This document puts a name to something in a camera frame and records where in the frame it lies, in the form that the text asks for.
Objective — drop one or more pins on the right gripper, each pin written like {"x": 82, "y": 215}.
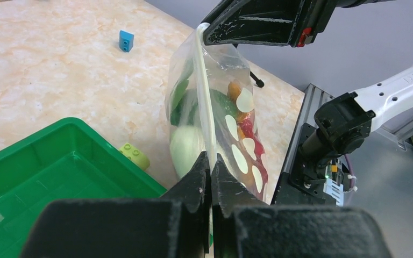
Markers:
{"x": 271, "y": 23}

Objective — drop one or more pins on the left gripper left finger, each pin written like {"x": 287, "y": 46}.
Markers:
{"x": 173, "y": 225}

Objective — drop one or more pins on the green plastic tray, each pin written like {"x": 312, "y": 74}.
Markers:
{"x": 67, "y": 159}

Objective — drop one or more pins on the blue plastic piece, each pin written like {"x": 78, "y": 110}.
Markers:
{"x": 126, "y": 41}

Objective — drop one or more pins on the clear dotted zip bag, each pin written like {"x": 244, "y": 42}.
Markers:
{"x": 214, "y": 69}

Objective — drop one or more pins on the white radish with leaves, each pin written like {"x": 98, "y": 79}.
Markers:
{"x": 186, "y": 140}

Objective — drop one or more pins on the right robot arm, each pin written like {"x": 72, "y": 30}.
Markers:
{"x": 342, "y": 123}

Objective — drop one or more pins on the orange green mango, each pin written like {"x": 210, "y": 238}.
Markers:
{"x": 222, "y": 105}

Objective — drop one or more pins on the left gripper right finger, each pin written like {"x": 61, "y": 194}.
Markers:
{"x": 244, "y": 226}

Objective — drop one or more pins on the light green lego brick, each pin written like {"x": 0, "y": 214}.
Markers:
{"x": 135, "y": 155}

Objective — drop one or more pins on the red apple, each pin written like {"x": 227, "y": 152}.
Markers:
{"x": 248, "y": 134}

